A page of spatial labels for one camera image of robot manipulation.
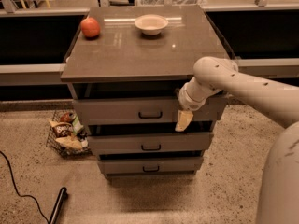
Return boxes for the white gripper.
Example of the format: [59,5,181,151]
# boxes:
[175,84,203,132]

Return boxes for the grey top drawer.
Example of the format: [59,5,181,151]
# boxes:
[72,93,230,126]

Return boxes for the grey drawer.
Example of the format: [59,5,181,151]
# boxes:
[97,157,203,175]
[88,132,213,155]
[72,93,230,126]

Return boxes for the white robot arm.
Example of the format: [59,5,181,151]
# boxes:
[176,57,299,224]

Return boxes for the grey middle drawer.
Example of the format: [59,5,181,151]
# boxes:
[88,132,213,155]

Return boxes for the grey bottom drawer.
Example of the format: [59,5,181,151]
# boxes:
[97,157,203,175]

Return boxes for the grey drawer cabinet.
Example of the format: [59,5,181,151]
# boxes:
[61,6,227,177]

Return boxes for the white bowl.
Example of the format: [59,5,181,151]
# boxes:
[135,14,168,35]

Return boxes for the green snack packet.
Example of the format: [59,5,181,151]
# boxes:
[72,117,84,135]

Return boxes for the yellow chip bag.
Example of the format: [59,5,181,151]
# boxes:
[55,136,82,150]

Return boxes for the red soda can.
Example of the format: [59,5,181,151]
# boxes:
[60,112,75,123]

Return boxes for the brown snack bag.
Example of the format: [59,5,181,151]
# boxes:
[50,120,73,138]

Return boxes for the red apple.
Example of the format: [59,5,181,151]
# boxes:
[80,17,100,38]

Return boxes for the black left base leg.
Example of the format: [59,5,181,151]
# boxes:
[48,187,68,224]

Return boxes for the wire basket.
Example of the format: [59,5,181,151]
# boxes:
[46,109,92,158]

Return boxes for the black floor cable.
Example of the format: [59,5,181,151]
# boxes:
[0,150,50,224]

